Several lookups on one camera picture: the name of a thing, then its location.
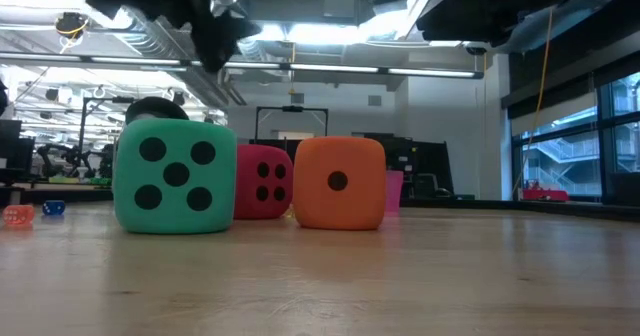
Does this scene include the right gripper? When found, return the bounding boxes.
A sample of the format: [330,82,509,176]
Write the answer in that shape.
[416,0,621,48]

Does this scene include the large green foam die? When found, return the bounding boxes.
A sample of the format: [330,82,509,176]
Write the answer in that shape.
[112,118,238,235]

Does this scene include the large red foam die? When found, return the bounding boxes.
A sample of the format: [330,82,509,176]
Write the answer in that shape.
[233,143,295,221]

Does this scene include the pink translucent plastic bin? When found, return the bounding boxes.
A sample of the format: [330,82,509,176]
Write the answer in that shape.
[384,170,406,213]

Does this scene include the large orange foam die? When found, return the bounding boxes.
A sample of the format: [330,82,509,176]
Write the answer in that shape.
[292,135,387,231]

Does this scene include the grey ceiling box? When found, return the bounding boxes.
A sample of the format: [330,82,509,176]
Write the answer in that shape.
[322,0,362,20]

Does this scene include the long ceiling light bar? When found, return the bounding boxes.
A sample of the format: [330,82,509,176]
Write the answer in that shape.
[0,50,485,80]

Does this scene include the black cabinet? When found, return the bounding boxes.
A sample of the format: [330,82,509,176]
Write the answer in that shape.
[385,136,454,200]

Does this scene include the large glass window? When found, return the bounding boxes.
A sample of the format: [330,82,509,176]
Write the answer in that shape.
[509,70,640,205]

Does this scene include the black metal stand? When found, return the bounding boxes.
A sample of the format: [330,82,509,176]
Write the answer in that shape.
[77,95,136,152]

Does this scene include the black background robot arms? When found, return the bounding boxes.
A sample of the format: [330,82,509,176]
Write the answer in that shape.
[34,143,114,180]

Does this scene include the red tray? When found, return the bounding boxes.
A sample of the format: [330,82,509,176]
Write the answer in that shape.
[522,188,570,203]

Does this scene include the black monitor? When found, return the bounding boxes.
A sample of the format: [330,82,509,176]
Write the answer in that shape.
[0,119,36,183]

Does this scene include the small blue die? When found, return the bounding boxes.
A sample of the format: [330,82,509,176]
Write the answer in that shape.
[41,199,67,216]

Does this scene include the small orange die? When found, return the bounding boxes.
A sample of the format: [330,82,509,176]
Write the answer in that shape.
[2,204,36,226]

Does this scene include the yellow hanging cable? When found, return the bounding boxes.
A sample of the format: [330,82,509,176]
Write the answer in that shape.
[519,8,555,197]

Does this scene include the black aluminium table frame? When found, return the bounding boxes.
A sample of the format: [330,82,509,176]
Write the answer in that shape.
[0,184,640,223]

